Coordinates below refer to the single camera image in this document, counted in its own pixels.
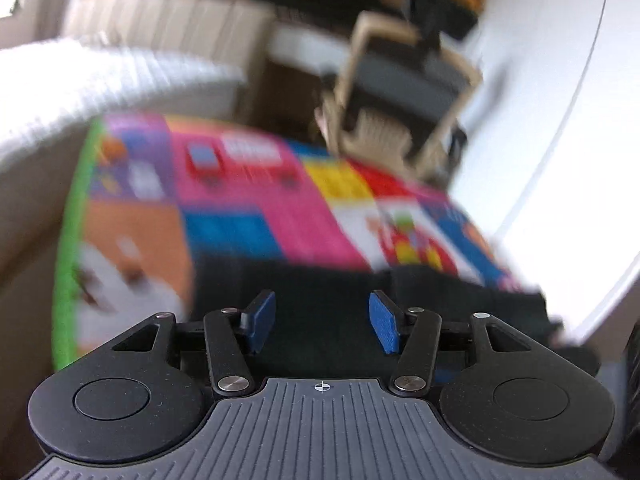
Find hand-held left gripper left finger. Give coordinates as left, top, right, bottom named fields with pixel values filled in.
left=112, top=290, right=277, bottom=398

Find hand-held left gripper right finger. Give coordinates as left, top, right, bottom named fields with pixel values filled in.
left=369, top=290, right=533, bottom=398

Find black knit garment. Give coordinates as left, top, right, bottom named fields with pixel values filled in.
left=190, top=255, right=601, bottom=396

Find beige mesh office chair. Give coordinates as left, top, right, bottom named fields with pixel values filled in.
left=315, top=0, right=483, bottom=186

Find white desk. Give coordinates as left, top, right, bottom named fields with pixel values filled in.
left=270, top=0, right=491, bottom=76

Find colourful cartoon printed blanket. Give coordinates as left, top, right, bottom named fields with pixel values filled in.
left=52, top=112, right=546, bottom=371

